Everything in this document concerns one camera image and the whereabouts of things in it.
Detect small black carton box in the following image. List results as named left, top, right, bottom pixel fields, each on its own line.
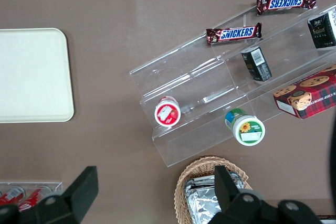
left=240, top=46, right=273, bottom=82
left=307, top=11, right=336, bottom=49

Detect cream plastic tray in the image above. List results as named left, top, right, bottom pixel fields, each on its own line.
left=0, top=27, right=75, bottom=123

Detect tan oval wicker basket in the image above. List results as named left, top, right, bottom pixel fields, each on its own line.
left=174, top=156, right=254, bottom=224

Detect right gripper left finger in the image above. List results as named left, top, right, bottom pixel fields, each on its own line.
left=0, top=166, right=99, bottom=224

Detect Snickers chocolate bar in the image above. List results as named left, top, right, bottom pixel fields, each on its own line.
left=205, top=22, right=263, bottom=46
left=256, top=0, right=318, bottom=16

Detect red tartan cookie box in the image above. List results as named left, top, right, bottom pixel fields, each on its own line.
left=272, top=64, right=336, bottom=120

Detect clear acrylic bottle rack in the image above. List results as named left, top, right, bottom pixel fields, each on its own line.
left=0, top=180, right=64, bottom=206

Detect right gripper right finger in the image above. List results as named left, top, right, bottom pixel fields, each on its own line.
left=209, top=165, right=323, bottom=224

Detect foil wrapped pack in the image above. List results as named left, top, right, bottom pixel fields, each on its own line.
left=185, top=179, right=246, bottom=224
left=183, top=173, right=247, bottom=196

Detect green lid yogurt cup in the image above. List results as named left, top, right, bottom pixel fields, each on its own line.
left=224, top=108, right=266, bottom=147

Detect clear acrylic step shelf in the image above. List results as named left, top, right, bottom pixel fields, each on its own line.
left=129, top=0, right=336, bottom=167

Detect red lid yogurt cup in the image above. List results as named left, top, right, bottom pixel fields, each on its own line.
left=154, top=95, right=182, bottom=127

